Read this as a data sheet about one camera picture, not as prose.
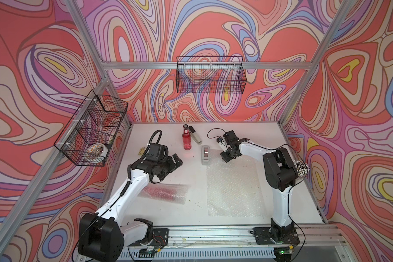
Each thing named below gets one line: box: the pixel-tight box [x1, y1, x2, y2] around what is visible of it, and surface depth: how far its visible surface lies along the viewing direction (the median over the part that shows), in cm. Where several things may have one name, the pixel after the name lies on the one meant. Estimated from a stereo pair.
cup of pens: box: [292, 159, 311, 185], surface depth 77 cm
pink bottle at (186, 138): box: [182, 123, 192, 151], surface depth 100 cm
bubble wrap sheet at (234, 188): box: [206, 149, 266, 218], surface depth 88 cm
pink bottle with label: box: [141, 185, 178, 201], surface depth 83 cm
